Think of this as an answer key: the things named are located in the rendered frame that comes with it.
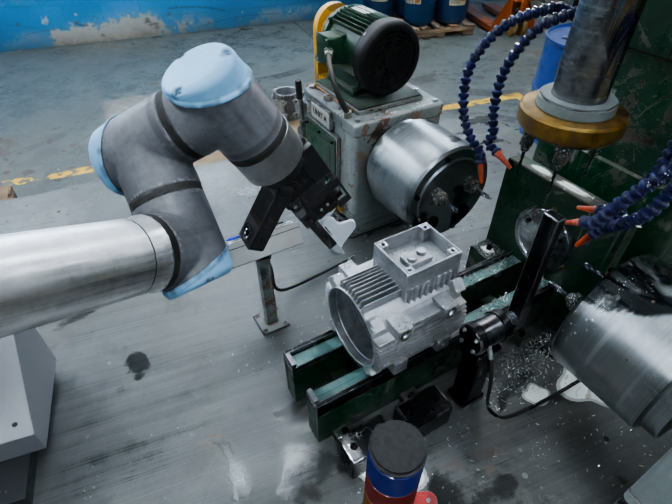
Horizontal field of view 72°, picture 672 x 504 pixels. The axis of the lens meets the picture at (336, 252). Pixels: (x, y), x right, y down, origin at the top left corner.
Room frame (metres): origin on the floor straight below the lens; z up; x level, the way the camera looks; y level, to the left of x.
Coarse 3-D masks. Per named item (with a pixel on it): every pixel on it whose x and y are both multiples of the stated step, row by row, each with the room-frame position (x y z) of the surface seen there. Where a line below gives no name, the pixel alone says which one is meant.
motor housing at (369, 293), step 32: (352, 288) 0.55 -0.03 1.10; (384, 288) 0.56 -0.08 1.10; (448, 288) 0.59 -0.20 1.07; (352, 320) 0.61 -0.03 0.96; (384, 320) 0.51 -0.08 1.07; (416, 320) 0.52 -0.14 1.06; (448, 320) 0.54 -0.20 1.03; (352, 352) 0.54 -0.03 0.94; (384, 352) 0.47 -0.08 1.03; (416, 352) 0.52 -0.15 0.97
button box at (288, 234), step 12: (276, 228) 0.75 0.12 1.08; (288, 228) 0.76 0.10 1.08; (240, 240) 0.71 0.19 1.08; (276, 240) 0.73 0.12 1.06; (288, 240) 0.74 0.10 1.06; (300, 240) 0.75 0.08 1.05; (240, 252) 0.69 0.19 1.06; (252, 252) 0.70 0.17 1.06; (264, 252) 0.71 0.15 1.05; (276, 252) 0.72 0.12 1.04; (240, 264) 0.68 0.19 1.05
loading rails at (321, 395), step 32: (512, 256) 0.84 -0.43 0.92; (480, 288) 0.76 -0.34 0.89; (544, 288) 0.73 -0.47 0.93; (288, 352) 0.55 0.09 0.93; (320, 352) 0.56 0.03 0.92; (448, 352) 0.58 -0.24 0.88; (288, 384) 0.55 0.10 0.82; (320, 384) 0.55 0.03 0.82; (352, 384) 0.48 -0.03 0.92; (384, 384) 0.50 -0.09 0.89; (416, 384) 0.55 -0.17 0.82; (320, 416) 0.43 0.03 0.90; (352, 416) 0.47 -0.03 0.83
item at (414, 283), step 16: (384, 240) 0.63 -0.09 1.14; (400, 240) 0.65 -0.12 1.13; (416, 240) 0.67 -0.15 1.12; (432, 240) 0.66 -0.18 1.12; (448, 240) 0.63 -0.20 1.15; (384, 256) 0.60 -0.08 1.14; (400, 256) 0.61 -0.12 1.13; (416, 256) 0.60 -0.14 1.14; (432, 256) 0.61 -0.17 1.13; (448, 256) 0.59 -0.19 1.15; (400, 272) 0.56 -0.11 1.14; (416, 272) 0.55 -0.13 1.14; (432, 272) 0.57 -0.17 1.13; (448, 272) 0.59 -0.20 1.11; (400, 288) 0.56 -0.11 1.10; (416, 288) 0.55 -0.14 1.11; (432, 288) 0.57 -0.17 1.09
